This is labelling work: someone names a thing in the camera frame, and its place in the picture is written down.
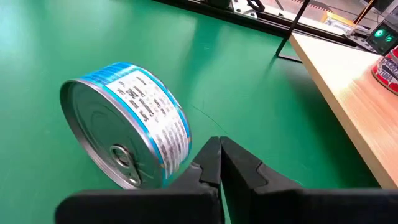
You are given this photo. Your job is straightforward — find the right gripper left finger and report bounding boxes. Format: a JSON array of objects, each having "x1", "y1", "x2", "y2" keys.
[{"x1": 55, "y1": 136, "x2": 225, "y2": 224}]

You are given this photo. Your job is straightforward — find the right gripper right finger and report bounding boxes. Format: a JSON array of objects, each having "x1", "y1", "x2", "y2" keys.
[{"x1": 220, "y1": 136, "x2": 398, "y2": 224}]

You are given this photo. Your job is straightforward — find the blue label seafood can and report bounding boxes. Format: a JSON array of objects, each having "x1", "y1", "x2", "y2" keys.
[{"x1": 59, "y1": 62, "x2": 193, "y2": 190}]

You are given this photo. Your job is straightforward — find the red label tuna can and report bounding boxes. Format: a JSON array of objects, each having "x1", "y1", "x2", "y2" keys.
[{"x1": 371, "y1": 45, "x2": 398, "y2": 96}]

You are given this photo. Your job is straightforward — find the green table mat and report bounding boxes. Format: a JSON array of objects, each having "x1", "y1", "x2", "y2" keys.
[{"x1": 0, "y1": 0, "x2": 382, "y2": 224}]

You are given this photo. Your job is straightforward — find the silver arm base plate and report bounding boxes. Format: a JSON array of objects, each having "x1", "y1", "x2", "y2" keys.
[{"x1": 231, "y1": 0, "x2": 266, "y2": 20}]

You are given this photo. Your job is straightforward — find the black aluminium table frame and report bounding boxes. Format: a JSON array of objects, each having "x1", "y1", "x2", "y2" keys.
[{"x1": 152, "y1": 0, "x2": 371, "y2": 50}]

